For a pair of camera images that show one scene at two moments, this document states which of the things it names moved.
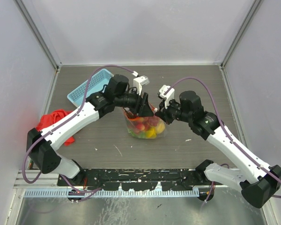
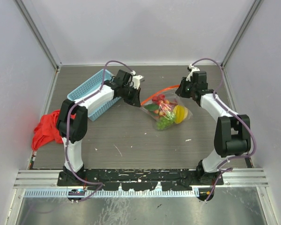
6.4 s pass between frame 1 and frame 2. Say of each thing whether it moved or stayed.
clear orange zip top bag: moved
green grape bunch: moved
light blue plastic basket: stayed
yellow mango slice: moved
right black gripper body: moved
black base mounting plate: stayed
